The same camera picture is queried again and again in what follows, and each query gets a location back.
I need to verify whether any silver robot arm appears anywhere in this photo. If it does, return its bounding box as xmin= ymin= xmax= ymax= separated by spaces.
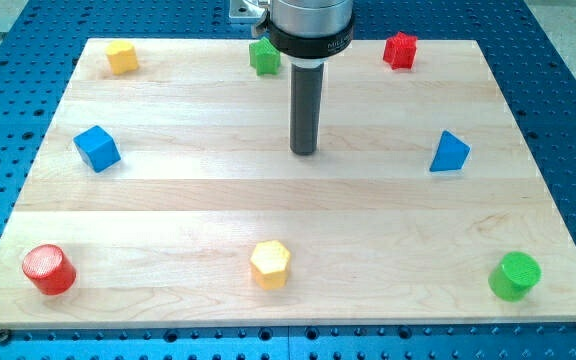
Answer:
xmin=251 ymin=0 xmax=355 ymax=69

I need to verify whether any blue cube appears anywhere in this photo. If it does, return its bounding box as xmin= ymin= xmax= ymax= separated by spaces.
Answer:
xmin=73 ymin=125 xmax=121 ymax=173

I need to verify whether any yellow hexagon block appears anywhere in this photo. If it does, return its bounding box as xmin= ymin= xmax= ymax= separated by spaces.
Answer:
xmin=249 ymin=240 xmax=291 ymax=290

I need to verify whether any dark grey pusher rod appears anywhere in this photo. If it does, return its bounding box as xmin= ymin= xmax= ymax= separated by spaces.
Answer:
xmin=289 ymin=64 xmax=324 ymax=156

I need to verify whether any light wooden board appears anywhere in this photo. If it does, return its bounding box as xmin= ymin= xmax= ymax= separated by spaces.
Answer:
xmin=0 ymin=38 xmax=576 ymax=330

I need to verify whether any green star block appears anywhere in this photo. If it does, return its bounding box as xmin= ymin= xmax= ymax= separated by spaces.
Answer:
xmin=248 ymin=38 xmax=281 ymax=76

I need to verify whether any blue triangular prism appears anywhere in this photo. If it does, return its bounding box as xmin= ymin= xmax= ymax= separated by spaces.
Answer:
xmin=429 ymin=130 xmax=471 ymax=172

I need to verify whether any red star block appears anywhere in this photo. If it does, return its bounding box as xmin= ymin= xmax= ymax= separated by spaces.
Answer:
xmin=382 ymin=32 xmax=418 ymax=69

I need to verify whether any yellow heart block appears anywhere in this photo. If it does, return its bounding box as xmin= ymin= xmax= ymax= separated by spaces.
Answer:
xmin=105 ymin=40 xmax=139 ymax=75

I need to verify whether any green cylinder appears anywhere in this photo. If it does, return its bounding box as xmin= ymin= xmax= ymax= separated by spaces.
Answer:
xmin=488 ymin=251 xmax=542 ymax=302

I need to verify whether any red cylinder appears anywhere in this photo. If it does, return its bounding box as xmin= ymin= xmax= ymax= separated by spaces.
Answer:
xmin=22 ymin=244 xmax=77 ymax=296

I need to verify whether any silver metal bracket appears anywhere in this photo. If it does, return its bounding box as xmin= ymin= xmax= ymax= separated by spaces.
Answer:
xmin=227 ymin=0 xmax=269 ymax=24

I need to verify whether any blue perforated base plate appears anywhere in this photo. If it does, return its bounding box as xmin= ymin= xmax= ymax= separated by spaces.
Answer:
xmin=0 ymin=0 xmax=576 ymax=359

